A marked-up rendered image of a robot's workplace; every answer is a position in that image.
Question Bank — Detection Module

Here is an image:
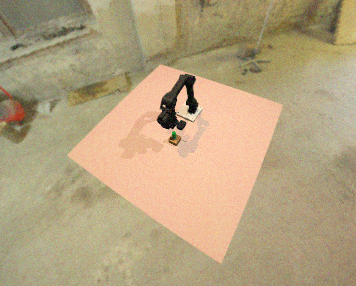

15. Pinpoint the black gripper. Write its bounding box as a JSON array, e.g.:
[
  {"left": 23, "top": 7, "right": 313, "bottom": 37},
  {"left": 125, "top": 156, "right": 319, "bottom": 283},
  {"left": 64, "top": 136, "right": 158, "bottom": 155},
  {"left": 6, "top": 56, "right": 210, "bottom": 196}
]
[{"left": 170, "top": 112, "right": 186, "bottom": 131}]

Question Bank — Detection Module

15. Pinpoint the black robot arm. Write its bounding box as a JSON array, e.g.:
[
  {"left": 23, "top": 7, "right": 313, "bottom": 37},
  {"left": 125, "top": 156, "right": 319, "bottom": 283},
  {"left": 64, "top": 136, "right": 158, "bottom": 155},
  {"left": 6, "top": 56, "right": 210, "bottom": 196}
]
[{"left": 157, "top": 74, "right": 199, "bottom": 129}]

